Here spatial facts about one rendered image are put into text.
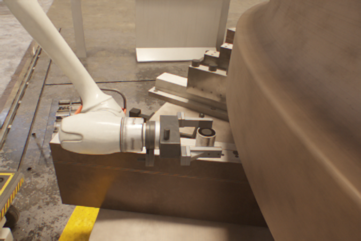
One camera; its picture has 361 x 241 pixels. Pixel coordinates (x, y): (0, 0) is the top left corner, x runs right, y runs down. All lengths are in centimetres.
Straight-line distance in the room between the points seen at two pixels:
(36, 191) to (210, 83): 139
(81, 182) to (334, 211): 108
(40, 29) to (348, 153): 70
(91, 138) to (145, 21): 345
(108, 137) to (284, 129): 40
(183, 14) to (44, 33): 348
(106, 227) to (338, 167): 108
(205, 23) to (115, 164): 335
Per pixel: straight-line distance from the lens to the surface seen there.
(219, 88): 204
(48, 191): 204
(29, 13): 75
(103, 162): 123
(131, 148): 69
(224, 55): 208
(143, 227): 137
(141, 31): 407
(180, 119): 77
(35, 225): 188
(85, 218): 183
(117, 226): 138
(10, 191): 164
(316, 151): 53
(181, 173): 119
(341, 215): 50
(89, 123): 69
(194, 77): 209
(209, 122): 78
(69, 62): 80
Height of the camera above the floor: 141
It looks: 32 degrees down
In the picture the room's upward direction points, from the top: 5 degrees clockwise
